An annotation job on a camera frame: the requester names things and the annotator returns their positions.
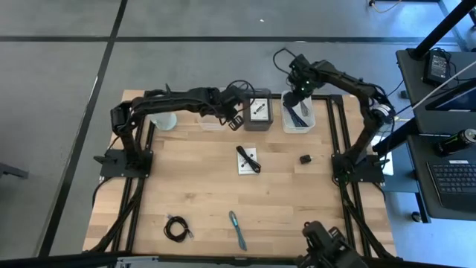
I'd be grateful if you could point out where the left arm's black gripper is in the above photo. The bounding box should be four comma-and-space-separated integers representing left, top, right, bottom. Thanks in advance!
214, 89, 245, 131

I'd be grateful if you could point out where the purple braided cable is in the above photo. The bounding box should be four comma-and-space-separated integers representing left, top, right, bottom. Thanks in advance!
284, 103, 309, 128

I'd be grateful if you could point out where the black braided cable coil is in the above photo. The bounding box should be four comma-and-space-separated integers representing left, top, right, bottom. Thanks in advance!
163, 214, 194, 243

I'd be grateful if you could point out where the gray translucent bin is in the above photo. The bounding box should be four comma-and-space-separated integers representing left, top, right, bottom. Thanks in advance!
242, 88, 274, 132

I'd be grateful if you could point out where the clear plastic bin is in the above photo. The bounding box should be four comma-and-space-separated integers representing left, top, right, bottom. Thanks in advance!
196, 111, 228, 132

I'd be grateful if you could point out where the white plastic bin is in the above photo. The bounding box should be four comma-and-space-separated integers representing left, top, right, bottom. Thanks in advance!
280, 90, 317, 134

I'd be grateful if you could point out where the white box with black print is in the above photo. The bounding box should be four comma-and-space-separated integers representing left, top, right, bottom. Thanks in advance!
249, 98, 269, 123

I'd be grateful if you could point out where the white flat box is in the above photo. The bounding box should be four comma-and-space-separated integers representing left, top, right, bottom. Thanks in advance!
237, 147, 258, 176

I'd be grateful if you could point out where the white round container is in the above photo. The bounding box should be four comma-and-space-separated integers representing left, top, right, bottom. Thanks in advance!
148, 111, 179, 131

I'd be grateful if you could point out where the white paper sheet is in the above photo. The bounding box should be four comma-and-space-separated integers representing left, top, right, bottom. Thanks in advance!
371, 133, 395, 176

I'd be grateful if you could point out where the black desk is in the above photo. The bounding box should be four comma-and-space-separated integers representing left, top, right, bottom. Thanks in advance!
395, 47, 476, 135
407, 132, 476, 224

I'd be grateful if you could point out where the black power adapter brick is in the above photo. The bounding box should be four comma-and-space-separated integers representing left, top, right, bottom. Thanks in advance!
422, 49, 454, 87

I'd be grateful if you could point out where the thin white rod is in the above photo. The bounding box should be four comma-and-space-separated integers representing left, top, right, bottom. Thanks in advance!
411, 60, 476, 111

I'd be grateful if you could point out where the laptop screen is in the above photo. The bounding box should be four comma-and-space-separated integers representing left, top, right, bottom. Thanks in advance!
425, 77, 476, 112

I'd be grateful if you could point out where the black energy drink can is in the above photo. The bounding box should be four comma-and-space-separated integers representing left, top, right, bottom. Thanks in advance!
435, 127, 476, 157

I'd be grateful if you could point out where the black keyboard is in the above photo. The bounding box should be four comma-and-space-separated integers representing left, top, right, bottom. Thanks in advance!
426, 159, 476, 214

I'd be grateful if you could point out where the gray furniture foot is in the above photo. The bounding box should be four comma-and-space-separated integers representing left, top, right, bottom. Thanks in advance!
0, 162, 30, 180

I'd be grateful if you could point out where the right arm's wrist camera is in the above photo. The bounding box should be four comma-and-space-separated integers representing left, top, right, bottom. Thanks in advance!
289, 54, 310, 77

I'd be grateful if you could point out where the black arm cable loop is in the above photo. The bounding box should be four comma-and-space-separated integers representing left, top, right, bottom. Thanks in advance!
225, 79, 257, 112
272, 47, 298, 77

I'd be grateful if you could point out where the black smooth cable bundle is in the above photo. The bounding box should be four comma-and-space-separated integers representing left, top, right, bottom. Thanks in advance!
235, 144, 262, 174

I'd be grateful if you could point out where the black aluminium table frame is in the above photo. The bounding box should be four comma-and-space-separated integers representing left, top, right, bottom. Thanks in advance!
87, 92, 397, 261

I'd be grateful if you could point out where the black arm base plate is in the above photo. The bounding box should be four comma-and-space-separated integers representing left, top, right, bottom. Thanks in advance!
93, 148, 154, 179
332, 153, 390, 184

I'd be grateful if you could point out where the black frame post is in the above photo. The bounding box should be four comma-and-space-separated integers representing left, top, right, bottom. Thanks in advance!
408, 0, 476, 60
371, 118, 423, 157

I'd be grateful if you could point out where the teal braided cable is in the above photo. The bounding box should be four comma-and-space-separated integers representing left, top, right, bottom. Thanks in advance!
228, 210, 248, 252

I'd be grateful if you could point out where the yellow floor cable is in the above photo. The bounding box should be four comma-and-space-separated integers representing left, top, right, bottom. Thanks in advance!
367, 0, 403, 14

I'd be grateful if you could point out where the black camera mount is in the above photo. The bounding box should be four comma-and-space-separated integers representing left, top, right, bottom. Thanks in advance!
295, 220, 370, 268

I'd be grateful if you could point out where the black frame crossbar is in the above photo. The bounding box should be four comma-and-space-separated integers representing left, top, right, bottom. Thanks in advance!
0, 251, 476, 268

